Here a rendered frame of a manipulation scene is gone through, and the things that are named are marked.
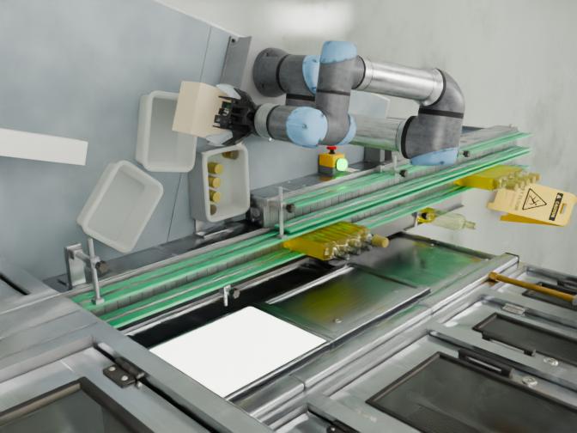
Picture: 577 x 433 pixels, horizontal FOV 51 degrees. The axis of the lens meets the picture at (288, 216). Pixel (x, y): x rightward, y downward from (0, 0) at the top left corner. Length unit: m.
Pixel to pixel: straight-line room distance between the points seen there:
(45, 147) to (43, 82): 0.17
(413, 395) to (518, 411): 0.24
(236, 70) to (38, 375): 1.19
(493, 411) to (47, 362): 1.00
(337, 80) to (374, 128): 0.39
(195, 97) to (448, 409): 0.94
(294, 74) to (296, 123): 0.59
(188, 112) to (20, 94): 0.43
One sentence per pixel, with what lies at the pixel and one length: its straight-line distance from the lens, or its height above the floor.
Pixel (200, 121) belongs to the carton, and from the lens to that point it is 1.45.
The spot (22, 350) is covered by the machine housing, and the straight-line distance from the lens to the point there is 1.05.
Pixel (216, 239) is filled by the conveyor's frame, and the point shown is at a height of 0.85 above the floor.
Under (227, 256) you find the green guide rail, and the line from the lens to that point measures 1.81.
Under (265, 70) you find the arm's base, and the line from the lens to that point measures 1.87.
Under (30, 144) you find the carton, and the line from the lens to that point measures 1.60.
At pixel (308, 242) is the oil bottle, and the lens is 1.97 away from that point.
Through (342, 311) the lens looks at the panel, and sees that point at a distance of 1.84.
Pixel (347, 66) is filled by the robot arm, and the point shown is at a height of 1.44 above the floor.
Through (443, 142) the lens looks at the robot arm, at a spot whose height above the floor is 1.48.
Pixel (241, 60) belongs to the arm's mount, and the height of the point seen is 0.83.
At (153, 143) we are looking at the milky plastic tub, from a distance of 1.83.
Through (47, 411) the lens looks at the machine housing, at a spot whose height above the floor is 1.55.
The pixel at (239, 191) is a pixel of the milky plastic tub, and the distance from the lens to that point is 1.98.
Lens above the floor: 2.28
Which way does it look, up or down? 43 degrees down
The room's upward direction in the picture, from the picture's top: 106 degrees clockwise
